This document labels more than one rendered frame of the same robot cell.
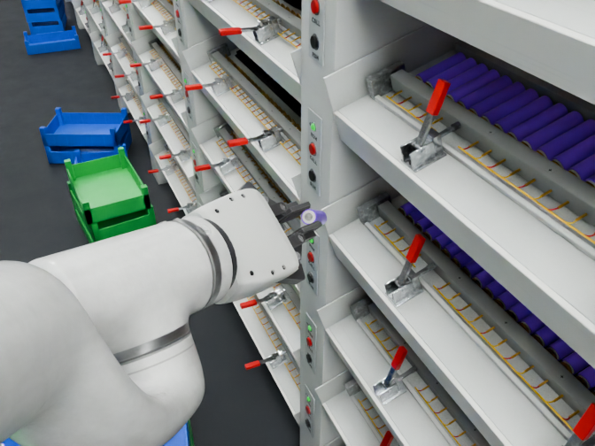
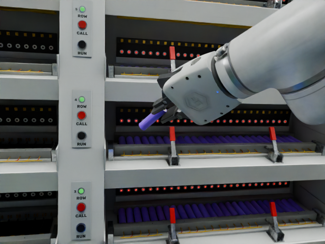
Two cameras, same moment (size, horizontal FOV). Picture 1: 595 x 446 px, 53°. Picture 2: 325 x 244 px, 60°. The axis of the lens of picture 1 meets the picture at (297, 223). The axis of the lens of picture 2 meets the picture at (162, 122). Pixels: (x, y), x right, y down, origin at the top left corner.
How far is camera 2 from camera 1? 0.80 m
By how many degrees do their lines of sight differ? 80
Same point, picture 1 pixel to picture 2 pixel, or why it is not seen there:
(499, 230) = not seen: hidden behind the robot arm
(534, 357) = (232, 144)
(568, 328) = (267, 94)
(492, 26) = (210, 10)
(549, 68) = (233, 19)
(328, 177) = (101, 126)
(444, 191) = not seen: hidden behind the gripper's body
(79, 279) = not seen: outside the picture
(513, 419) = (252, 161)
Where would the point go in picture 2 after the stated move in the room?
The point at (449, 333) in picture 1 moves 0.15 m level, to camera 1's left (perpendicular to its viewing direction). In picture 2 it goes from (204, 160) to (198, 169)
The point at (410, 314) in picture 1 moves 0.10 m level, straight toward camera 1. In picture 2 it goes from (187, 164) to (230, 167)
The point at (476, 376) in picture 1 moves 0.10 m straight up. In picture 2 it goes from (230, 161) to (230, 121)
